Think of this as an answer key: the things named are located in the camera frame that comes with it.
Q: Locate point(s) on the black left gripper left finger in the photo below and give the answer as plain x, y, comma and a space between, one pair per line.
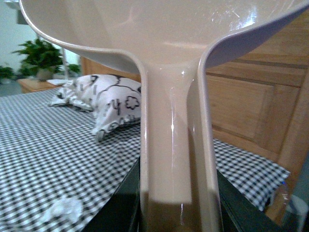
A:
122, 211

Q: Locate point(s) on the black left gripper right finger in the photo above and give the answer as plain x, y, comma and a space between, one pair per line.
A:
238, 214

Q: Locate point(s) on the beige plastic dustpan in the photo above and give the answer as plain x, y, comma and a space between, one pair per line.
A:
170, 44

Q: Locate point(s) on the crumpled white paper ball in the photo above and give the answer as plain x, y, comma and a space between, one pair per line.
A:
67, 208

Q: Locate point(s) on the black white gingham bedsheet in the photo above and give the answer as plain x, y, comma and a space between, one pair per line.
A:
48, 153

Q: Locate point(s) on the white patterned pillow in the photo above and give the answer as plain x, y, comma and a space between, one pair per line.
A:
114, 101

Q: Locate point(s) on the far wooden nightstand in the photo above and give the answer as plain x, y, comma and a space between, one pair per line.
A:
33, 85

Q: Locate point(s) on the green potted plant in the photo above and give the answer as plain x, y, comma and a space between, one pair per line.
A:
42, 57

